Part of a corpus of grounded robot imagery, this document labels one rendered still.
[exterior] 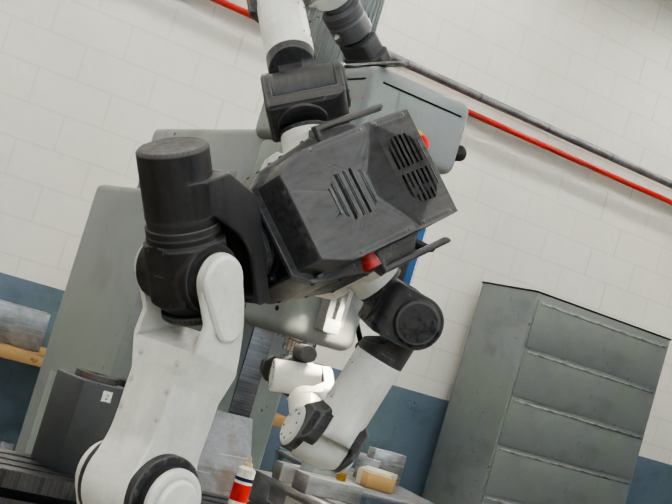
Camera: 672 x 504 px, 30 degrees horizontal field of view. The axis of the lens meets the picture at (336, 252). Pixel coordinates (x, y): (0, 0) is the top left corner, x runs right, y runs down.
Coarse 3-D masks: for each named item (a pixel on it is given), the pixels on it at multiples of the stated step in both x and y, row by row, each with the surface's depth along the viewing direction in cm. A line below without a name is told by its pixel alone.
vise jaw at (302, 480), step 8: (296, 472) 273; (304, 472) 272; (296, 480) 272; (304, 480) 270; (312, 480) 269; (320, 480) 270; (328, 480) 271; (336, 480) 275; (296, 488) 271; (304, 488) 269; (312, 488) 269; (320, 488) 270; (328, 488) 271; (336, 488) 273; (344, 488) 274; (352, 488) 275; (360, 488) 276; (320, 496) 271; (328, 496) 272; (336, 496) 273; (344, 496) 274; (352, 496) 275; (360, 496) 276
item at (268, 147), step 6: (264, 144) 287; (270, 144) 284; (276, 144) 282; (264, 150) 286; (270, 150) 283; (276, 150) 281; (282, 150) 278; (258, 156) 288; (264, 156) 285; (258, 162) 287; (258, 168) 286
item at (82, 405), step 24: (72, 384) 248; (96, 384) 247; (120, 384) 257; (48, 408) 253; (72, 408) 246; (96, 408) 248; (48, 432) 250; (72, 432) 245; (96, 432) 249; (48, 456) 248; (72, 456) 246
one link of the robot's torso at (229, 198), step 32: (160, 160) 186; (192, 160) 187; (160, 192) 188; (192, 192) 188; (224, 192) 192; (160, 224) 190; (192, 224) 190; (224, 224) 194; (256, 224) 198; (256, 256) 199; (256, 288) 201; (192, 320) 195
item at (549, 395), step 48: (480, 336) 798; (528, 336) 764; (576, 336) 783; (624, 336) 804; (480, 384) 785; (528, 384) 766; (576, 384) 786; (624, 384) 807; (480, 432) 772; (528, 432) 770; (576, 432) 790; (624, 432) 810; (432, 480) 797; (480, 480) 759; (528, 480) 773; (576, 480) 793; (624, 480) 815
